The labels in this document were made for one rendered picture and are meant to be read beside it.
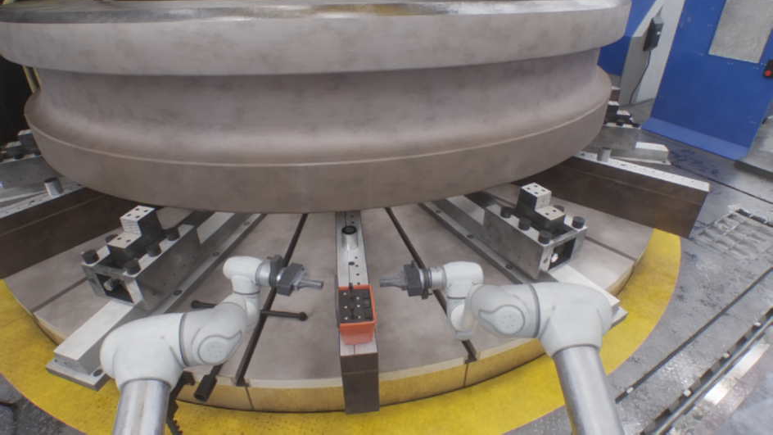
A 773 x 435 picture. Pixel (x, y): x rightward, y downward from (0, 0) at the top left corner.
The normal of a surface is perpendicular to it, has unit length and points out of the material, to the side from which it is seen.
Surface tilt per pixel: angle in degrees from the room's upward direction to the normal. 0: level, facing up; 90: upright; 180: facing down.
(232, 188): 90
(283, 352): 0
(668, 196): 90
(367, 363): 90
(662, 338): 0
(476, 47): 90
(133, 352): 19
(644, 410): 0
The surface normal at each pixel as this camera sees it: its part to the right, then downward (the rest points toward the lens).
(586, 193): -0.61, 0.39
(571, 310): -0.03, -0.62
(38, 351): 0.00, -0.87
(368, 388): 0.12, 0.49
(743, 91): -0.87, 0.25
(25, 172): 0.50, 0.43
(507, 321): -0.17, -0.04
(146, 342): 0.16, -0.68
